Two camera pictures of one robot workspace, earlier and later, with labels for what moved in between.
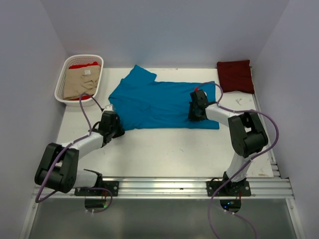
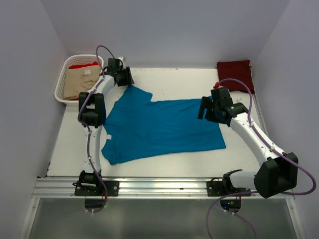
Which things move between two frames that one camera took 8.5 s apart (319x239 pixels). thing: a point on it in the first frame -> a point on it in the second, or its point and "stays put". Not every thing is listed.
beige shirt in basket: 80,80 stays put
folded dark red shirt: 236,76 stays put
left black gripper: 120,131 -> 128,80
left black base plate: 113,185 stays put
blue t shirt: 130,98 -> 135,127
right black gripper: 191,117 -> 206,103
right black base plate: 228,188 stays put
